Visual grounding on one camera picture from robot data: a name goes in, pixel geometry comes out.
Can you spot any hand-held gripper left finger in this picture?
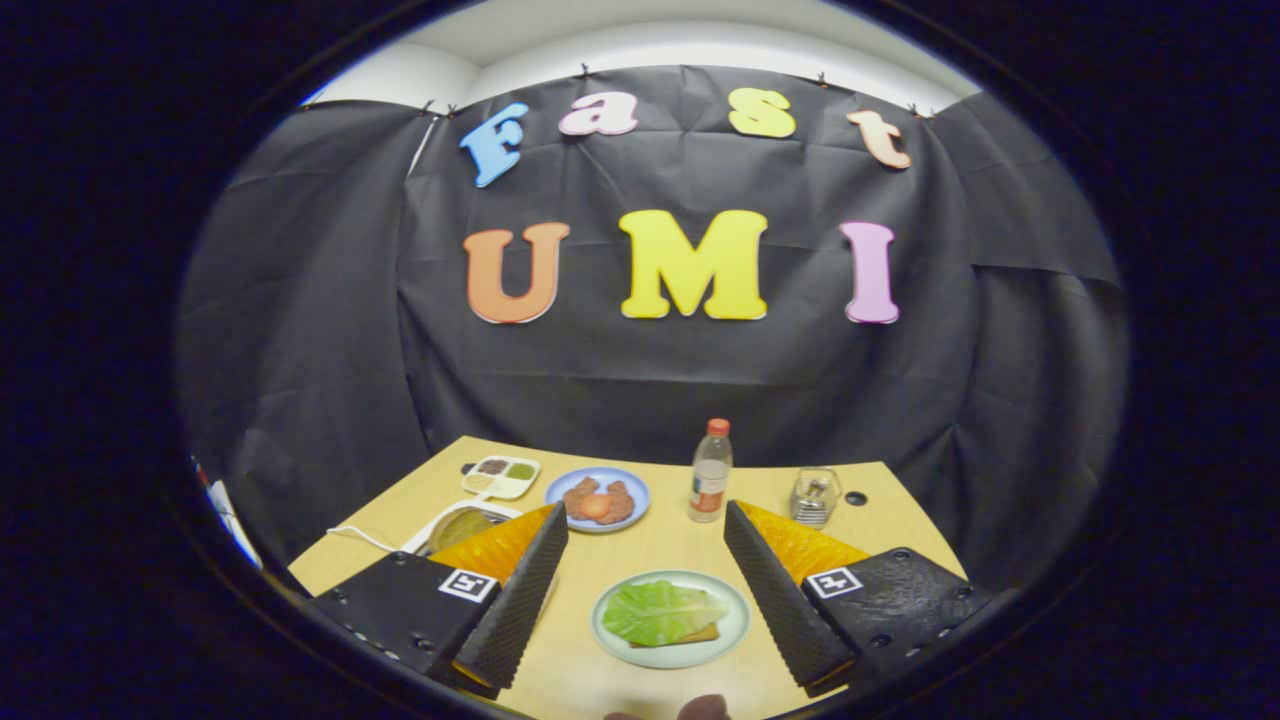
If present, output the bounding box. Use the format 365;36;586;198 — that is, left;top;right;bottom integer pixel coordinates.
310;500;571;701

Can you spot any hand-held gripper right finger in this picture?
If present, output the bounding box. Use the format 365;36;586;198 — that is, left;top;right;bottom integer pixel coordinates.
722;499;996;699

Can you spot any brown toast slice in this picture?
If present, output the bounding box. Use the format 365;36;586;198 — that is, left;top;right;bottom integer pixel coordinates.
428;508;496;553

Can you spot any green lettuce leaf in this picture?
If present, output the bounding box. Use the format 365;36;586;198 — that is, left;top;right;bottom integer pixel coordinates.
602;580;729;648

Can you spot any bread slice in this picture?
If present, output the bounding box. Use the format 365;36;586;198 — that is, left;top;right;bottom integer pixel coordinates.
630;622;721;649

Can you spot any pale green plate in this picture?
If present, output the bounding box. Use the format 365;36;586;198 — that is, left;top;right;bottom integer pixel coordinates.
591;569;751;670

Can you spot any metal mesh utensil holder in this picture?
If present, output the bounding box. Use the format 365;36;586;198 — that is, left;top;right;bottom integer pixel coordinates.
789;466;842;529

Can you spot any white toaster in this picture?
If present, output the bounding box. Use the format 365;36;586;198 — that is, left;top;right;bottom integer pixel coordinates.
400;500;526;557

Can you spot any white seasoning tray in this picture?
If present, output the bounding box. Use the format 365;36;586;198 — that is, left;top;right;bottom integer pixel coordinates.
461;455;542;501

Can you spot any clear bottle with red cap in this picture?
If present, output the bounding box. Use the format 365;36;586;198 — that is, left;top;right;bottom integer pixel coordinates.
688;418;734;524

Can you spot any blue plate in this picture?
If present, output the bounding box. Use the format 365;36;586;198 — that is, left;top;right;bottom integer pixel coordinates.
544;467;652;534

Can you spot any black backdrop cloth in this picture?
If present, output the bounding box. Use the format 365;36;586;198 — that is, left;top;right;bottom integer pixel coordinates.
172;65;1129;591

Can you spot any white toaster cable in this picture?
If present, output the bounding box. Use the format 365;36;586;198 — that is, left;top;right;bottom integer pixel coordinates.
327;524;401;553

